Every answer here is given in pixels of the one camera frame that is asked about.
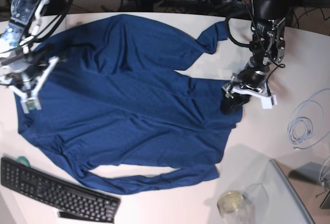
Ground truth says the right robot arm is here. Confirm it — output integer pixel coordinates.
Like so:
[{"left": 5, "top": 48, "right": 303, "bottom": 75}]
[{"left": 1, "top": 0, "right": 73, "bottom": 92}]

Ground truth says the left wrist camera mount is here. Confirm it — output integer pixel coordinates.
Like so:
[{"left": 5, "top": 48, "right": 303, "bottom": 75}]
[{"left": 222, "top": 74, "right": 277, "bottom": 109}]

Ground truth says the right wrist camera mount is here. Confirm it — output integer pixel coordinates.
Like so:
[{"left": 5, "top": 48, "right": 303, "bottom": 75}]
[{"left": 1, "top": 56, "right": 60, "bottom": 114}]

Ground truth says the light blue coiled cable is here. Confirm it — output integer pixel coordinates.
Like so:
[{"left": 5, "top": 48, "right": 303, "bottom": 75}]
[{"left": 287, "top": 88, "right": 330, "bottom": 150}]

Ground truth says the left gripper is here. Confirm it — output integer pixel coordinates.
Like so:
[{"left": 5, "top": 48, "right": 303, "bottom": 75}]
[{"left": 220, "top": 63, "right": 270, "bottom": 115}]

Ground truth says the black computer keyboard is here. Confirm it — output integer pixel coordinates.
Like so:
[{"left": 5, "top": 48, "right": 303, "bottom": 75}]
[{"left": 1, "top": 157, "right": 121, "bottom": 218}]

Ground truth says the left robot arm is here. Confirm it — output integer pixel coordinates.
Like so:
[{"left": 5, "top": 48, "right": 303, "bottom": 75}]
[{"left": 220, "top": 0, "right": 290, "bottom": 115}]

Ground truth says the clear tape roll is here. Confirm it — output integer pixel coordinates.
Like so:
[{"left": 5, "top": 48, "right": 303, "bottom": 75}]
[{"left": 217, "top": 190, "right": 245, "bottom": 217}]

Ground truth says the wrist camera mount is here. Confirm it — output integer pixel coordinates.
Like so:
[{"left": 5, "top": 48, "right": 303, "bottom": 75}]
[
  {"left": 1, "top": 56, "right": 60, "bottom": 114},
  {"left": 222, "top": 74, "right": 277, "bottom": 109}
]

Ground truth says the dark blue t-shirt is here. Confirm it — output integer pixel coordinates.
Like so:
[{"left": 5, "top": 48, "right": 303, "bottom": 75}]
[{"left": 16, "top": 14, "right": 242, "bottom": 195}]

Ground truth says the green tape roll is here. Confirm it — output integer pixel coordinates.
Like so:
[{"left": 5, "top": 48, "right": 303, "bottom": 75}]
[{"left": 16, "top": 156, "right": 30, "bottom": 168}]

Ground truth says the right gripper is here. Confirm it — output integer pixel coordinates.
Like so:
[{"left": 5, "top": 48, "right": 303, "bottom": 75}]
[{"left": 5, "top": 42, "right": 77, "bottom": 91}]

